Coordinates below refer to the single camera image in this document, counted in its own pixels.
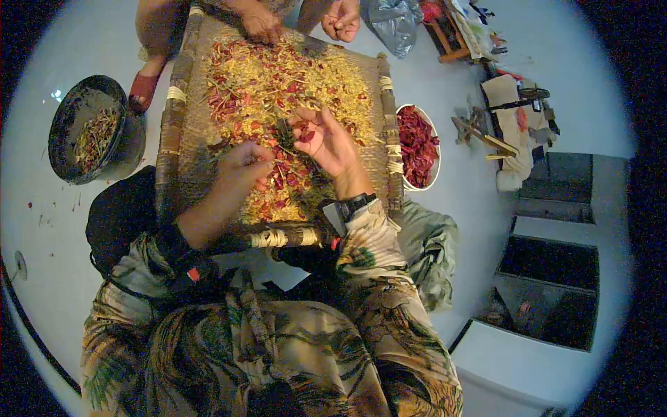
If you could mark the heap of red dried chilies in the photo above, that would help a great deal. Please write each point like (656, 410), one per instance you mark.
(417, 148)

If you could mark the heap of chili stems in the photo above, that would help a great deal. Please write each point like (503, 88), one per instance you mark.
(94, 138)

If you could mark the red chili pieces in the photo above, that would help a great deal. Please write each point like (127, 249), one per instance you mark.
(306, 136)

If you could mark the pile of chili seeds and pieces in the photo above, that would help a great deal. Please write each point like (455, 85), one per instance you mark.
(260, 83)

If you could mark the woven bamboo winnowing tray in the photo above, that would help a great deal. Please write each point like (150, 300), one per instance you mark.
(190, 130)

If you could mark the wooden hand tool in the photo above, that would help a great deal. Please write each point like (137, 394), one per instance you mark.
(484, 136)

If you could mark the person's right hand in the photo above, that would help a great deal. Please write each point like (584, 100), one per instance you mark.
(333, 148)

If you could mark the black wrist band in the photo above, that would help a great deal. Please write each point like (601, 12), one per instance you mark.
(357, 202)

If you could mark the person's right fingers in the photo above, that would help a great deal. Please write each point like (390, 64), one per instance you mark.
(299, 129)

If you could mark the white round bowl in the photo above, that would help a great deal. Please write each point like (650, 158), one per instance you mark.
(437, 172)

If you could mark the person's body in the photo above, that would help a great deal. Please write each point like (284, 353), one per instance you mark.
(292, 354)

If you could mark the grey plastic bag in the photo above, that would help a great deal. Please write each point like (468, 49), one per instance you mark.
(393, 26)

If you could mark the person's legs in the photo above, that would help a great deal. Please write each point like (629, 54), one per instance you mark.
(122, 213)

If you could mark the person's left hand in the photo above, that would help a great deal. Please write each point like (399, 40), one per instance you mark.
(242, 164)

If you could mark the black round pot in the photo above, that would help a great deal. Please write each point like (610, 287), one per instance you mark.
(125, 151)

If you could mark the grey-green crumpled cloth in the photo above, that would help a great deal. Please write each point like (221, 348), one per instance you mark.
(432, 250)

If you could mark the person's left fingers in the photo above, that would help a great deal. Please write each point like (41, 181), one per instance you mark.
(262, 162)

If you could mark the wooden stool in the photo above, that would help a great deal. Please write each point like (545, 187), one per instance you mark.
(451, 44)

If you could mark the person's right thumb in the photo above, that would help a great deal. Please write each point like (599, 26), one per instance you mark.
(320, 115)

